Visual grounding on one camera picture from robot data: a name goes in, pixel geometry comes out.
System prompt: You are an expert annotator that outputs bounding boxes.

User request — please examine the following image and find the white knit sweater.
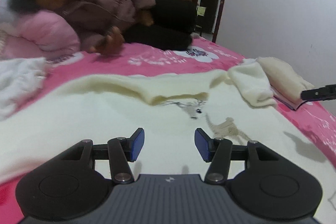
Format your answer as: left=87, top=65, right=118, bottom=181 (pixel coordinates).
left=1, top=62, right=335, bottom=223

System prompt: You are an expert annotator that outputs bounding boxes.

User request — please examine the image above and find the folded beige clothes stack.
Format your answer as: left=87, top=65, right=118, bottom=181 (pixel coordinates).
left=257, top=57, right=314, bottom=110

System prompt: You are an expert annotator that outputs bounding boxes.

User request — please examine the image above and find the pink floral bed blanket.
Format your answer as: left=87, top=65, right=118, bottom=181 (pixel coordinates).
left=1, top=39, right=335, bottom=223

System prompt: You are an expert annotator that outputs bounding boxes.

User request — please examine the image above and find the white crumpled garment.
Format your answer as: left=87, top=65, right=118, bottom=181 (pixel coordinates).
left=1, top=57, right=51, bottom=121

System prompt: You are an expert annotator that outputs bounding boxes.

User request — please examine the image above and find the pink quilt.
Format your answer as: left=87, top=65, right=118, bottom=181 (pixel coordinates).
left=1, top=0, right=80, bottom=60

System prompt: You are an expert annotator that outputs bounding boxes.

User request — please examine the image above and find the person in brown jacket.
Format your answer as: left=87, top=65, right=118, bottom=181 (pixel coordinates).
left=9, top=0, right=197, bottom=55

